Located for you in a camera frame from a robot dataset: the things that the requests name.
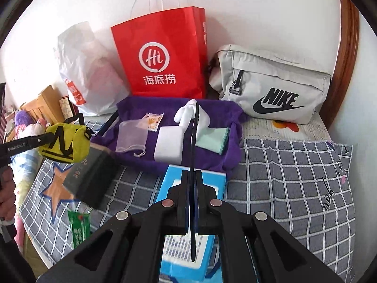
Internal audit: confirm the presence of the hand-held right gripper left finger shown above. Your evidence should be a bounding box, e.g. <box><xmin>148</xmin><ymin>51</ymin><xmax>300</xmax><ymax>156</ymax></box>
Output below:
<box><xmin>35</xmin><ymin>106</ymin><xmax>195</xmax><ymax>283</ymax></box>

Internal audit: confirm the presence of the wooden headboard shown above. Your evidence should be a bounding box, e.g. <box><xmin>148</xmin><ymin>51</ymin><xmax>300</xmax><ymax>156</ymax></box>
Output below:
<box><xmin>20</xmin><ymin>85</ymin><xmax>70</xmax><ymax>124</ymax></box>

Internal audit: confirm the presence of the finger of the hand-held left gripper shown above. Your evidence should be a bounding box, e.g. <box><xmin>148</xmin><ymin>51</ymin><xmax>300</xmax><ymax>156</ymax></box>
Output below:
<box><xmin>28</xmin><ymin>133</ymin><xmax>55</xmax><ymax>151</ymax></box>
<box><xmin>65</xmin><ymin>113</ymin><xmax>86</xmax><ymax>126</ymax></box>

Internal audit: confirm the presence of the yellow pouch with black straps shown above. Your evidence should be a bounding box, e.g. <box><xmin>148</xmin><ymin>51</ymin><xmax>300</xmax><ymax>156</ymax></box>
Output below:
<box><xmin>38</xmin><ymin>122</ymin><xmax>96</xmax><ymax>163</ymax></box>

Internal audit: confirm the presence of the grey waist bag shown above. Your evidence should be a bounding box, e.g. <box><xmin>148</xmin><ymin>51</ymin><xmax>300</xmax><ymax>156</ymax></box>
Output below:
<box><xmin>209</xmin><ymin>44</ymin><xmax>332</xmax><ymax>124</ymax></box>

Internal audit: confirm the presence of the purple towel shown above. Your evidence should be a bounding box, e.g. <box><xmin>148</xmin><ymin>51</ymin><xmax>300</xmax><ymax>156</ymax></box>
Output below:
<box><xmin>90</xmin><ymin>96</ymin><xmax>251</xmax><ymax>175</ymax></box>

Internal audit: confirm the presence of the person's left forearm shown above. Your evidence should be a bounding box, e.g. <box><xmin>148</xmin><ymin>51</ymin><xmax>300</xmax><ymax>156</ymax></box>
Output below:
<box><xmin>0</xmin><ymin>218</ymin><xmax>18</xmax><ymax>244</ymax></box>

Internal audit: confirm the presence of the person's left hand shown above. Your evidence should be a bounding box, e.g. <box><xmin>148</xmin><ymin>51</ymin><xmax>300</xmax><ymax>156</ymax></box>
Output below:
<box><xmin>0</xmin><ymin>168</ymin><xmax>16</xmax><ymax>221</ymax></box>

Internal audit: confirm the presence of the orange-print packet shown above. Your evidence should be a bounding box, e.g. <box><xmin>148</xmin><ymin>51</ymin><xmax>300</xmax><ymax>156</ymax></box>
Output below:
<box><xmin>143</xmin><ymin>112</ymin><xmax>165</xmax><ymax>131</ymax></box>

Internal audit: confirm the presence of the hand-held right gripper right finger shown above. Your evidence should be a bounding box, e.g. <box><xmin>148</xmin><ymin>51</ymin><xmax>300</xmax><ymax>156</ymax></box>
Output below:
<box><xmin>194</xmin><ymin>103</ymin><xmax>345</xmax><ymax>283</ymax></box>

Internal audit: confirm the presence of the red paper bag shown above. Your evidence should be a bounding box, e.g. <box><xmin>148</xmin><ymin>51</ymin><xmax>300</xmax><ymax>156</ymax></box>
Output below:
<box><xmin>110</xmin><ymin>0</ymin><xmax>210</xmax><ymax>101</ymax></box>

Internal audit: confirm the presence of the blue tissue box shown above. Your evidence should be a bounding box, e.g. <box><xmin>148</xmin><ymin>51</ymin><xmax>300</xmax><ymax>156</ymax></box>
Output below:
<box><xmin>155</xmin><ymin>165</ymin><xmax>227</xmax><ymax>282</ymax></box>

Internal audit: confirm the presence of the purple plush toy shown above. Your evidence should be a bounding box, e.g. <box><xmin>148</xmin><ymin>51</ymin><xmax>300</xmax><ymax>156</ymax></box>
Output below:
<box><xmin>15</xmin><ymin>110</ymin><xmax>33</xmax><ymax>127</ymax></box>

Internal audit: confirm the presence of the grey checked blanket with stars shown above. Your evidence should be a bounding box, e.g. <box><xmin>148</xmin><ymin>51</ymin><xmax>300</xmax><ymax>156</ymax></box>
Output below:
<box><xmin>19</xmin><ymin>118</ymin><xmax>354</xmax><ymax>280</ymax></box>

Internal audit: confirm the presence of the pastel printed quilt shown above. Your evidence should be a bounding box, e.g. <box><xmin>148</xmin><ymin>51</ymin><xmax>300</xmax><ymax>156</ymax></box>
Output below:
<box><xmin>4</xmin><ymin>118</ymin><xmax>48</xmax><ymax>248</ymax></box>

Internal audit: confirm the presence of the brown wooden door frame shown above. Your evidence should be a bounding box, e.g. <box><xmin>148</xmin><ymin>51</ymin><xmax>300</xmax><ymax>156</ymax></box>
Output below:
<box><xmin>318</xmin><ymin>0</ymin><xmax>361</xmax><ymax>127</ymax></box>

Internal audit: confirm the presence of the white plastic shopping bag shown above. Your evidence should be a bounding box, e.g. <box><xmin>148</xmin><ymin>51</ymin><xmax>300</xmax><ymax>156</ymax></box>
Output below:
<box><xmin>53</xmin><ymin>21</ymin><xmax>130</xmax><ymax>117</ymax></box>

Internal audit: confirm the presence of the mint green cloth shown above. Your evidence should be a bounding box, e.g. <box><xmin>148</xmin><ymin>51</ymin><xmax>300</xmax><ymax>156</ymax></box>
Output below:
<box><xmin>196</xmin><ymin>127</ymin><xmax>231</xmax><ymax>155</ymax></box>

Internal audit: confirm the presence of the white mesh drawstring pouch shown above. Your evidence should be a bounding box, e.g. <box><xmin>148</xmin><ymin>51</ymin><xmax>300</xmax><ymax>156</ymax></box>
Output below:
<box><xmin>116</xmin><ymin>119</ymin><xmax>148</xmax><ymax>157</ymax></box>

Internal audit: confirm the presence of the green packet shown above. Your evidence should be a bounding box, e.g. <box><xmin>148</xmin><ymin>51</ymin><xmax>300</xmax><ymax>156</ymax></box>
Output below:
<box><xmin>67</xmin><ymin>209</ymin><xmax>91</xmax><ymax>250</ymax></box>

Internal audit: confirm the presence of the dark tin box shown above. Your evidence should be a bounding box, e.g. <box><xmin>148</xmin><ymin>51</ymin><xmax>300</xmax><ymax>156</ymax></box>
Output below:
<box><xmin>62</xmin><ymin>146</ymin><xmax>121</xmax><ymax>210</ymax></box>

